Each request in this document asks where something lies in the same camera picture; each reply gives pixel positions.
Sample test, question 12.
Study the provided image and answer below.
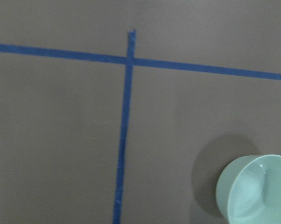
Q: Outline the mint green bowl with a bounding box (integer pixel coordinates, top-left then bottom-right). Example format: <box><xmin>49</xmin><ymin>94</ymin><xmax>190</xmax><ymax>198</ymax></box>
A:
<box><xmin>216</xmin><ymin>154</ymin><xmax>281</xmax><ymax>224</ymax></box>

